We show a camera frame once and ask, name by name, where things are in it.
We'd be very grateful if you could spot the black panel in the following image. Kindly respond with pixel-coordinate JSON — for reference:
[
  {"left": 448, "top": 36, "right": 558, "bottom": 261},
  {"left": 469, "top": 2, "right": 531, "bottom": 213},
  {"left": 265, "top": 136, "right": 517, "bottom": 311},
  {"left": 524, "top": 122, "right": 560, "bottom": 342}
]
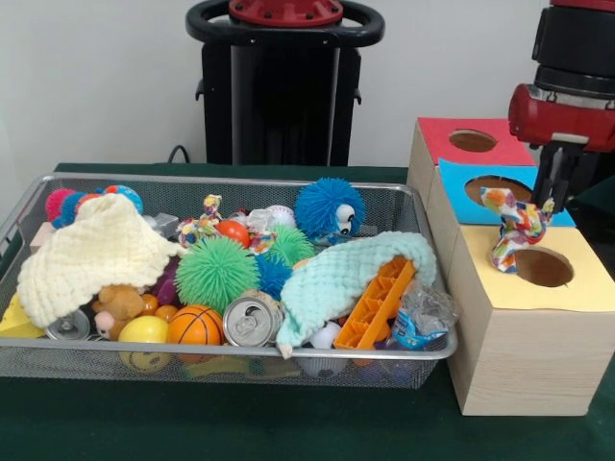
[{"left": 575, "top": 149, "right": 615, "bottom": 236}]

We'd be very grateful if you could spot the large blue spiky ball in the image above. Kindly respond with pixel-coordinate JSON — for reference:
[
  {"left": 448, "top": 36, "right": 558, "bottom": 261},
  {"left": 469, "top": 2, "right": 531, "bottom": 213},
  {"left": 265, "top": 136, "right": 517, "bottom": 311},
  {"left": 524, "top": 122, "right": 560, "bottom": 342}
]
[{"left": 293, "top": 178, "right": 367, "bottom": 241}]

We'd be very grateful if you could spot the yellow ball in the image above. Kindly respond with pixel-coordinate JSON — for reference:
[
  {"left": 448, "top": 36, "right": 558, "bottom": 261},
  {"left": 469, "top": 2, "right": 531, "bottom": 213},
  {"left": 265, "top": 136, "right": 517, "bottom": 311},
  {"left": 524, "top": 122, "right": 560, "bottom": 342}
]
[{"left": 117, "top": 315, "right": 171, "bottom": 346}]

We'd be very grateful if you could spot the wooden three-hole box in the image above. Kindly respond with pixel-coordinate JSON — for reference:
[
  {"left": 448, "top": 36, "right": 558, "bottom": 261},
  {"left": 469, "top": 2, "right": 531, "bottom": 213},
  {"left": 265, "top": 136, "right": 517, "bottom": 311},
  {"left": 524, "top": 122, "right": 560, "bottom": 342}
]
[{"left": 406, "top": 117, "right": 615, "bottom": 417}]

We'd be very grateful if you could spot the mint green waffle cloth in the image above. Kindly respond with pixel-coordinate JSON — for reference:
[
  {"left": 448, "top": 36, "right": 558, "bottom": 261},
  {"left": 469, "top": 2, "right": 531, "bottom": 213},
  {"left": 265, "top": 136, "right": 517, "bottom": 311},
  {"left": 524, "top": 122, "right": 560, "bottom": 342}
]
[{"left": 277, "top": 231, "right": 438, "bottom": 358}]

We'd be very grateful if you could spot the orange plastic gear toy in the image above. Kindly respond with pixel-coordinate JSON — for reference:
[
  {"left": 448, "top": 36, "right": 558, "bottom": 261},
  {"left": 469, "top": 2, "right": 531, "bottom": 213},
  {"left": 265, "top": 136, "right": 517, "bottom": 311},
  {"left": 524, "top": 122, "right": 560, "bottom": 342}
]
[{"left": 333, "top": 256, "right": 417, "bottom": 351}]

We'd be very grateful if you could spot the green spiky ball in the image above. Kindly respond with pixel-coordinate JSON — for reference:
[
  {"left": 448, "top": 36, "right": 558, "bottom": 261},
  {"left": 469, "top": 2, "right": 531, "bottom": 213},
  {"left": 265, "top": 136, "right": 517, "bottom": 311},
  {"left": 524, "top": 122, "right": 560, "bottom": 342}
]
[{"left": 174, "top": 235, "right": 261, "bottom": 317}]

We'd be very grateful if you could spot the clear plastic packet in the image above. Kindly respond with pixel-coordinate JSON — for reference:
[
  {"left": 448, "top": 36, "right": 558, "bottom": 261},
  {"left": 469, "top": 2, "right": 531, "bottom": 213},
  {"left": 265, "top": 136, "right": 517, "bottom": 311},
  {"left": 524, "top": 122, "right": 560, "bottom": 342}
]
[{"left": 389, "top": 279, "right": 460, "bottom": 350}]

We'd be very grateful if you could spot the clear mesh bin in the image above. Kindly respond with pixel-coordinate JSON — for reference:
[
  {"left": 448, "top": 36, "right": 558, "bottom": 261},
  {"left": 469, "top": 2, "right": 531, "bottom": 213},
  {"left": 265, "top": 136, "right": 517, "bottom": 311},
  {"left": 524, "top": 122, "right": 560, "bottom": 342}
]
[{"left": 0, "top": 173, "right": 458, "bottom": 390}]

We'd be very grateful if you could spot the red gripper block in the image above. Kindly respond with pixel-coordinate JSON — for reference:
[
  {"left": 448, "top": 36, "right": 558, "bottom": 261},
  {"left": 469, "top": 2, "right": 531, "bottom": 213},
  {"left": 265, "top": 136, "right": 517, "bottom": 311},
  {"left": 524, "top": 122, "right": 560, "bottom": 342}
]
[{"left": 508, "top": 84, "right": 615, "bottom": 214}]

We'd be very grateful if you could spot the small orange basketball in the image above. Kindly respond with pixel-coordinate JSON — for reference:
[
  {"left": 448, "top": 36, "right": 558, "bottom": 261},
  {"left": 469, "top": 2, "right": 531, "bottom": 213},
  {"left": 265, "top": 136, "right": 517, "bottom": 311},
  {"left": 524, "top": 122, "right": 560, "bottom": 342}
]
[{"left": 167, "top": 304, "right": 230, "bottom": 347}]

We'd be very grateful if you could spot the small brown teddy bear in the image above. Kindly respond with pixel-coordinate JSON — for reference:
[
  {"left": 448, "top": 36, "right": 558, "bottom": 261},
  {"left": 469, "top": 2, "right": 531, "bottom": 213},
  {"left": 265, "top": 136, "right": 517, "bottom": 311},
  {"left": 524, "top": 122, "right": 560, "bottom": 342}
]
[{"left": 92, "top": 284, "right": 145, "bottom": 340}]

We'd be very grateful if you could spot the silver drink can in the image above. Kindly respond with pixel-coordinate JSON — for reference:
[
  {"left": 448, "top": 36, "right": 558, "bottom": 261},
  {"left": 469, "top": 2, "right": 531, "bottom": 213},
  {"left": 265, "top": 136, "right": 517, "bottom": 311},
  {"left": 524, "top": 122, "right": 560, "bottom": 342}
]
[{"left": 223, "top": 291, "right": 285, "bottom": 348}]

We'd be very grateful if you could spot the cream waffle cloth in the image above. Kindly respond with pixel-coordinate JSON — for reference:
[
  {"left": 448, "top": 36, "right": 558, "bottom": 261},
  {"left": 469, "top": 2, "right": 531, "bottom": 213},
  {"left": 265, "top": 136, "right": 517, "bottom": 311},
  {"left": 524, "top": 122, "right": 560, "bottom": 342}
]
[{"left": 16, "top": 193, "right": 184, "bottom": 328}]

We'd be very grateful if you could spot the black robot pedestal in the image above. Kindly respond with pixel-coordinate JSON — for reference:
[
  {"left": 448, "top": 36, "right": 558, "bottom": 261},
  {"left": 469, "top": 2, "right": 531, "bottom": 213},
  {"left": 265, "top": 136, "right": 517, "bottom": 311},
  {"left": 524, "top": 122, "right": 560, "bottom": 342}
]
[{"left": 185, "top": 0, "right": 386, "bottom": 166}]

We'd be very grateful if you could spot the colourful patterned cloth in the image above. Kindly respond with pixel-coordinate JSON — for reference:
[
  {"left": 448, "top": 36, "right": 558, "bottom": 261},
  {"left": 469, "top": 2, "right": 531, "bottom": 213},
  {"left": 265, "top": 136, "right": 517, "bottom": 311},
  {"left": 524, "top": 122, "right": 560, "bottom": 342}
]
[{"left": 480, "top": 186, "right": 556, "bottom": 276}]

